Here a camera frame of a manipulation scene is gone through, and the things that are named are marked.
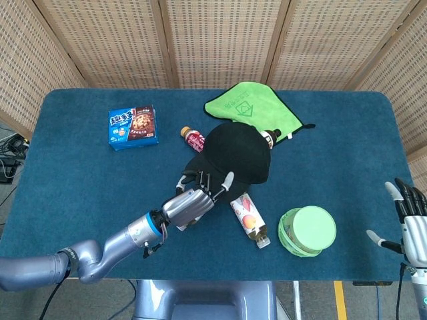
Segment woven wooden folding screen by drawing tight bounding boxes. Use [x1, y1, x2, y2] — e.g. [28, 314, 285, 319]
[0, 0, 427, 187]

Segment blue cookie box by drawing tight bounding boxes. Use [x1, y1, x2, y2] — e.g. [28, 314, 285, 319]
[108, 105, 159, 151]

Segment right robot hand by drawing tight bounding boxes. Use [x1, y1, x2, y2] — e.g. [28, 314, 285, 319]
[366, 178, 427, 267]

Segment dark tea bottle green label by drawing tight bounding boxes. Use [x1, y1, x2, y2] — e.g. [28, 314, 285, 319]
[260, 128, 283, 150]

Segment silver robot torso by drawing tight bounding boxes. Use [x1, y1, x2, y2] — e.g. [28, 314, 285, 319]
[133, 279, 280, 320]

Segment green plastic toy bucket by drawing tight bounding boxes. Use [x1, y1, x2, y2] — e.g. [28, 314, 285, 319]
[278, 205, 337, 259]

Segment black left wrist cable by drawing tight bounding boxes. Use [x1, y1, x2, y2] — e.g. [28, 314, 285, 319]
[143, 222, 169, 259]

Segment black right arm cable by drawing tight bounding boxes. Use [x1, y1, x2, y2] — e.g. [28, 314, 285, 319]
[396, 262, 414, 320]

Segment peach tea bottle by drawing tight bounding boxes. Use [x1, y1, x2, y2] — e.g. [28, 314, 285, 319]
[230, 192, 271, 249]

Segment green cloth bag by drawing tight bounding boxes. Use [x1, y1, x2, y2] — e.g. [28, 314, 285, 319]
[203, 81, 316, 143]

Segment black baseball cap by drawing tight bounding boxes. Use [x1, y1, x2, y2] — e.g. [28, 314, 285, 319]
[182, 122, 272, 201]

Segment maroon label drink bottle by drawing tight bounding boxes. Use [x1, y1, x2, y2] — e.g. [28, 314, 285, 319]
[180, 126, 207, 153]

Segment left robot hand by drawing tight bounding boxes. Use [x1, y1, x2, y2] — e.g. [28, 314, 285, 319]
[161, 171, 235, 231]

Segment black floor cables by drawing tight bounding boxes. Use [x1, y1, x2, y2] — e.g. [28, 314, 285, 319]
[0, 131, 31, 184]

